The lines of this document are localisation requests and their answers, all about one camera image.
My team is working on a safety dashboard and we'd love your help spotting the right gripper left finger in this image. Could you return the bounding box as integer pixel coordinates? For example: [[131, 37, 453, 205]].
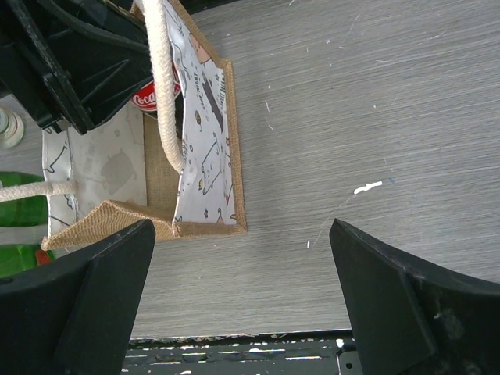
[[1, 220, 155, 374]]

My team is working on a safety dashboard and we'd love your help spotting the green bottle front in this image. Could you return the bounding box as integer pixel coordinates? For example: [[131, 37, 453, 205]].
[[0, 244, 55, 277]]

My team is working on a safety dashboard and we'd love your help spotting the canvas tote bag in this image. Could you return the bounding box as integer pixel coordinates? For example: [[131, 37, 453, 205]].
[[1, 1, 247, 250]]

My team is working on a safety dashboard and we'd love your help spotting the cola glass bottle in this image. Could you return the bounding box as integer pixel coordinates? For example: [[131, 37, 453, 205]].
[[130, 65, 184, 114]]

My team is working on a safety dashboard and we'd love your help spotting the green bottle yellow label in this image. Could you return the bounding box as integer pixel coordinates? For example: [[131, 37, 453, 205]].
[[1, 171, 48, 227]]

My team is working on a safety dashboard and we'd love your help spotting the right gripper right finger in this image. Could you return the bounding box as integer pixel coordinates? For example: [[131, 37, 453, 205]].
[[329, 220, 499, 374]]

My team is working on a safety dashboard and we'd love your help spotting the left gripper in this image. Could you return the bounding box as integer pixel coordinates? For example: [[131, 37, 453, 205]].
[[1, 1, 152, 134]]

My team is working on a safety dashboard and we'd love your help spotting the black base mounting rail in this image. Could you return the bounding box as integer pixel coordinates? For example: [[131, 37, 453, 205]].
[[121, 330, 363, 375]]

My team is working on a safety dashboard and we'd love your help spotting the clear glass bottle near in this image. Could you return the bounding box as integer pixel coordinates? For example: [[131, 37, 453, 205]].
[[0, 107, 24, 150]]

